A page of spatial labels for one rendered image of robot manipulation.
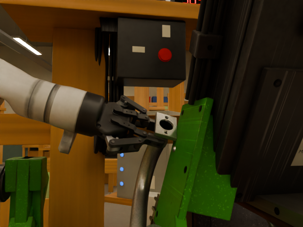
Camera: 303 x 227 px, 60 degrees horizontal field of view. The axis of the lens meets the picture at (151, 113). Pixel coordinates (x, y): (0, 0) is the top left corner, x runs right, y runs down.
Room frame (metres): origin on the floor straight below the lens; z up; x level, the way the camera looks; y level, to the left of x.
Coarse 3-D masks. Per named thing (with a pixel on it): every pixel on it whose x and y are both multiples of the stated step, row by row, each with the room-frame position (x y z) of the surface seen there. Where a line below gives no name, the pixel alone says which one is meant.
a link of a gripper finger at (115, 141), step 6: (126, 138) 0.44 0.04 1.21; (132, 138) 0.44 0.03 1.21; (138, 138) 0.44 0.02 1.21; (108, 144) 0.42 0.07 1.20; (114, 144) 0.42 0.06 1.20; (120, 144) 0.42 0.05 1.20; (126, 144) 0.43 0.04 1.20; (132, 144) 0.43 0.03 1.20; (138, 144) 0.44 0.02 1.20; (108, 150) 0.43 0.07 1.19; (120, 150) 0.44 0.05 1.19; (126, 150) 0.44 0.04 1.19; (132, 150) 0.45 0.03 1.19; (138, 150) 0.46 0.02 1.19
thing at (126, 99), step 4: (124, 96) 0.51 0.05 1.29; (120, 100) 0.51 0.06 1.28; (124, 100) 0.50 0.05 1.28; (128, 100) 0.50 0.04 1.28; (132, 100) 0.51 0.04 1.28; (128, 104) 0.50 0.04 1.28; (132, 104) 0.50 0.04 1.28; (136, 104) 0.50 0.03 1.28; (128, 108) 0.51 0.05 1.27; (132, 108) 0.50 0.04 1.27; (136, 108) 0.50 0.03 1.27; (140, 108) 0.50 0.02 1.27; (144, 108) 0.50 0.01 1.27; (144, 112) 0.49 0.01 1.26
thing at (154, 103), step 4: (128, 96) 7.37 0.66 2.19; (132, 96) 7.37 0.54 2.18; (152, 96) 7.34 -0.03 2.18; (156, 96) 7.34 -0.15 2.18; (108, 100) 7.36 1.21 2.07; (152, 100) 7.38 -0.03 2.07; (156, 100) 7.35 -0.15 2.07; (164, 100) 7.36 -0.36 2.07; (152, 104) 7.28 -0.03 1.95; (156, 104) 7.28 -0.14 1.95; (164, 104) 7.28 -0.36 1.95
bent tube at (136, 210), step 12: (156, 120) 0.47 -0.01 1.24; (168, 120) 0.48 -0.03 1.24; (156, 132) 0.45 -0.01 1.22; (168, 132) 0.45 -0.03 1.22; (144, 156) 0.52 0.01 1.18; (156, 156) 0.51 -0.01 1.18; (144, 168) 0.52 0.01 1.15; (144, 180) 0.52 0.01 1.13; (144, 192) 0.51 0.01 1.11; (132, 204) 0.50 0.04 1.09; (144, 204) 0.50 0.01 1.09; (132, 216) 0.48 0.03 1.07; (144, 216) 0.48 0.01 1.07
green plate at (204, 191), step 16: (192, 112) 0.41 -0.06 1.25; (208, 112) 0.36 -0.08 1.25; (192, 128) 0.39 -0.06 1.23; (208, 128) 0.38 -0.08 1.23; (176, 144) 0.45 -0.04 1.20; (192, 144) 0.37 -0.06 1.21; (208, 144) 0.38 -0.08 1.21; (176, 160) 0.42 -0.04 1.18; (192, 160) 0.36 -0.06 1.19; (208, 160) 0.38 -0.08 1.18; (176, 176) 0.40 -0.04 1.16; (192, 176) 0.36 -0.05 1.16; (208, 176) 0.38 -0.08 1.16; (224, 176) 0.38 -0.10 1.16; (176, 192) 0.38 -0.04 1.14; (192, 192) 0.37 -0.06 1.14; (208, 192) 0.38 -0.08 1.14; (224, 192) 0.38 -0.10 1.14; (160, 208) 0.44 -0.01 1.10; (176, 208) 0.37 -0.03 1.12; (192, 208) 0.37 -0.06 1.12; (208, 208) 0.38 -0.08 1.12; (224, 208) 0.38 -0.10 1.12; (160, 224) 0.42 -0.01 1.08
